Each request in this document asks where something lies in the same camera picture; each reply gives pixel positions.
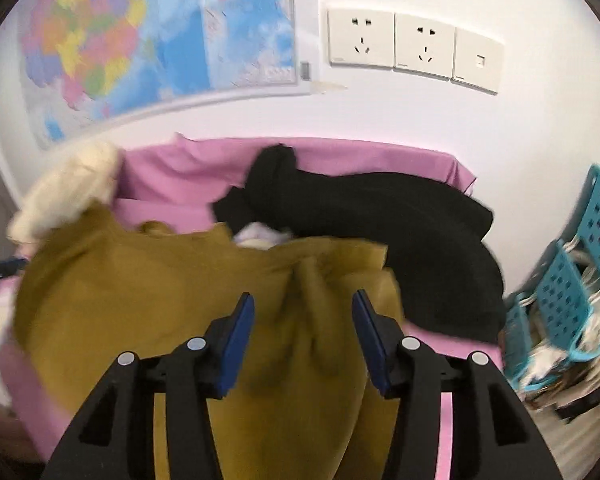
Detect colourful wall map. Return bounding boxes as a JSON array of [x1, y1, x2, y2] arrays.
[[17, 0, 313, 151]]

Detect white lilac garment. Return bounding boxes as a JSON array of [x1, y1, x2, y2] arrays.
[[232, 221, 293, 250]]

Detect teal perforated plastic baskets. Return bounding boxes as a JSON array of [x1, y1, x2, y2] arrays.
[[522, 247, 600, 411]]

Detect cream fluffy garment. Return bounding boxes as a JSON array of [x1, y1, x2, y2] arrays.
[[7, 140, 123, 243]]

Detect black garment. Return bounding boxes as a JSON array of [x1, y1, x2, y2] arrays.
[[212, 144, 508, 343]]

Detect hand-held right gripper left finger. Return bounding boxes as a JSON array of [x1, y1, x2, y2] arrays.
[[40, 292, 256, 480]]

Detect pink bed sheet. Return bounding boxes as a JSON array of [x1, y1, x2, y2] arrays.
[[0, 132, 506, 480]]

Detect white wall data socket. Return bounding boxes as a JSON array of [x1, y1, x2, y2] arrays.
[[451, 27, 506, 96]]

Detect olive green garment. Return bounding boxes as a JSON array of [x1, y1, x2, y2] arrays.
[[15, 207, 406, 480]]

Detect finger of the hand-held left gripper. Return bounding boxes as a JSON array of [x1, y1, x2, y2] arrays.
[[0, 257, 29, 282]]

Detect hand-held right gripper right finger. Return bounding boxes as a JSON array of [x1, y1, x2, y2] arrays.
[[351, 289, 563, 480]]

